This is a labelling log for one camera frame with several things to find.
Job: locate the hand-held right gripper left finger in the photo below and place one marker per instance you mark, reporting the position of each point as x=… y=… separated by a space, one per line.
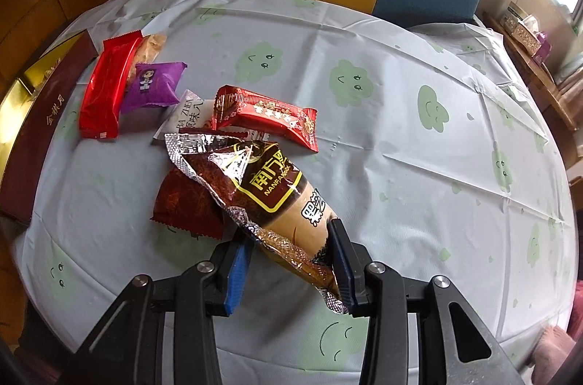
x=237 y=275

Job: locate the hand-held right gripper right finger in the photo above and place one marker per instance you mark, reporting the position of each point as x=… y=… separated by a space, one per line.
x=341 y=266

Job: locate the red patterned snack packet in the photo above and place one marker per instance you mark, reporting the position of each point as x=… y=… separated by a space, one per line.
x=264 y=116

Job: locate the plain red snack packet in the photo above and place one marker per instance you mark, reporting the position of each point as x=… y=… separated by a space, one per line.
x=107 y=89

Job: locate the dark red snack packet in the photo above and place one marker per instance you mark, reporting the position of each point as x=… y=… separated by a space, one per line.
x=182 y=203

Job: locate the wooden side table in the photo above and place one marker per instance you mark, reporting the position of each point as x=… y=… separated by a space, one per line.
x=546 y=84

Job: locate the gold and maroon gift box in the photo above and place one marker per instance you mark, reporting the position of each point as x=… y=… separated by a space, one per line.
x=41 y=130

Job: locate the pink cloth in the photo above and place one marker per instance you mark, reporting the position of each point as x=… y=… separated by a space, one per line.
x=555 y=353

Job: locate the large brown snack bag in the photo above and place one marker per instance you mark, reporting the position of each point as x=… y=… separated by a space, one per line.
x=273 y=184

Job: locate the white snack packet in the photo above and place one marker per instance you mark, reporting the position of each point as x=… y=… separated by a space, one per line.
x=189 y=118

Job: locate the purple snack packet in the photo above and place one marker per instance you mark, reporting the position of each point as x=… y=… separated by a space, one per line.
x=155 y=87

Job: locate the clear beige pastry packet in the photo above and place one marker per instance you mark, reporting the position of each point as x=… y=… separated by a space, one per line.
x=152 y=46

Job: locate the purple box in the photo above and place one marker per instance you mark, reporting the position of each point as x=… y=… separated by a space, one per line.
x=542 y=47

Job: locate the white cloud-print tablecloth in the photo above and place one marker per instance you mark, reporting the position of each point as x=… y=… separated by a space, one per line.
x=387 y=116

